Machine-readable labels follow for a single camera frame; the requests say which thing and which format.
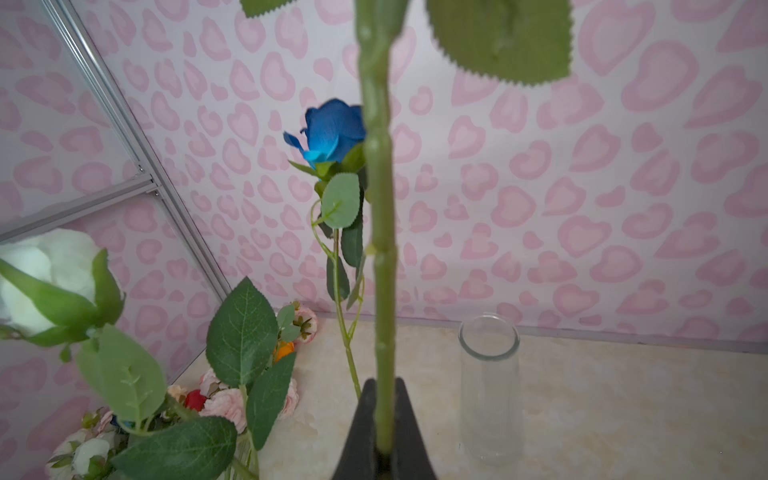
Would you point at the red rose stem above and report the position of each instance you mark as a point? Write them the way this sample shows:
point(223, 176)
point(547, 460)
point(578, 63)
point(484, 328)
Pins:
point(526, 43)

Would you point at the pink rose spray stem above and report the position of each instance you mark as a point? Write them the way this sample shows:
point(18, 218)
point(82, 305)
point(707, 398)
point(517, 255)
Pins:
point(227, 402)

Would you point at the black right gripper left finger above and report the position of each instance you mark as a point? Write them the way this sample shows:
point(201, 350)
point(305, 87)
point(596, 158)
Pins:
point(358, 460)

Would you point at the white rose stem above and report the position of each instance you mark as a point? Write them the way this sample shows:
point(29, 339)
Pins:
point(57, 290)

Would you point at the blue rose stem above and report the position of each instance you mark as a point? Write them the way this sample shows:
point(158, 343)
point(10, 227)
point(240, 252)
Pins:
point(330, 145)

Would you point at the pale pink white flower bunch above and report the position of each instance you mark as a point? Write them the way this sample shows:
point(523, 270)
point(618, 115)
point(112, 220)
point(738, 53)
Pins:
point(87, 453)

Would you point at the aluminium frame profile left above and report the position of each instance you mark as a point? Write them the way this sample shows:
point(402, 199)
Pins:
point(70, 145)

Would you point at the clear glass vase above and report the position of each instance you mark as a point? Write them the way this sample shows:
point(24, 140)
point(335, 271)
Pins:
point(491, 420)

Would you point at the pink orange mixed flower stem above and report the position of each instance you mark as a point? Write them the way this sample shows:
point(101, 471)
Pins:
point(297, 324)

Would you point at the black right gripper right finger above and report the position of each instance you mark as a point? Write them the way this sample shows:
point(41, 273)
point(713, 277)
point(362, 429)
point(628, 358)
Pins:
point(410, 460)

